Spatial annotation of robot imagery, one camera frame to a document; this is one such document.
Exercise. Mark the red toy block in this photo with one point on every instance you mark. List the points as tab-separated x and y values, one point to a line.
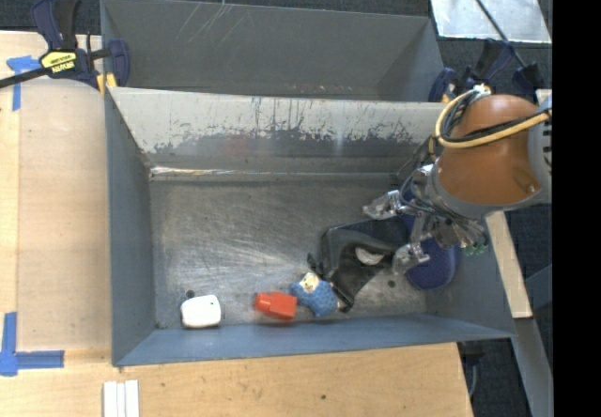
278	305

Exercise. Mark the white rounded block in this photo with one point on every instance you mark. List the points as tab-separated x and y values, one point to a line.
201	311

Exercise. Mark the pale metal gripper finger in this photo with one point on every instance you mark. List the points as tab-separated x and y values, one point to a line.
407	259
381	206

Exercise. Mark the black angular plastic object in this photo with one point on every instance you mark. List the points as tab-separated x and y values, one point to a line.
347	272

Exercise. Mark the blue toy animal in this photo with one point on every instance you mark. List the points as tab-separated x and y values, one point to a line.
319	297

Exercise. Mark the pale wood board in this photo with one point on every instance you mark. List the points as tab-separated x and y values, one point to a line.
61	218

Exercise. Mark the grey metal bin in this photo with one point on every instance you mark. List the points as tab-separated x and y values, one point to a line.
263	227

